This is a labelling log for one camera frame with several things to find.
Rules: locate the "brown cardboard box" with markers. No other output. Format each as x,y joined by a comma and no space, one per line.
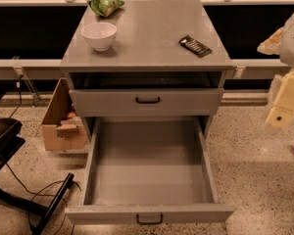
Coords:
62,129

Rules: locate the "black stand frame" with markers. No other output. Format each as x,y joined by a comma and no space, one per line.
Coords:
10,143

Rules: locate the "grey drawer cabinet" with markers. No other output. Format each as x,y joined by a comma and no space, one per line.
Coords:
146,53

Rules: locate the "green chip bag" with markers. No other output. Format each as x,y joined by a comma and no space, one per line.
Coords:
104,8

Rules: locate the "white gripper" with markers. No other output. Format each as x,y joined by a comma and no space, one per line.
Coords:
281,111

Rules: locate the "open grey bottom drawer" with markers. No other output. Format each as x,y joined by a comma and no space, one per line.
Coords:
148,171

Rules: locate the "closed grey middle drawer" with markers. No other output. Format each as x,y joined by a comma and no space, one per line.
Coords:
145,102

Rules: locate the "metal railing beam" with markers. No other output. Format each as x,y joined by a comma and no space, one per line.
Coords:
50,69

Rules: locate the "white ceramic bowl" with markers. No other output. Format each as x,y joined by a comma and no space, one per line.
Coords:
100,36

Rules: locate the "black rxbar chocolate bar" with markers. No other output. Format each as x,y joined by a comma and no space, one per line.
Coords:
195,46

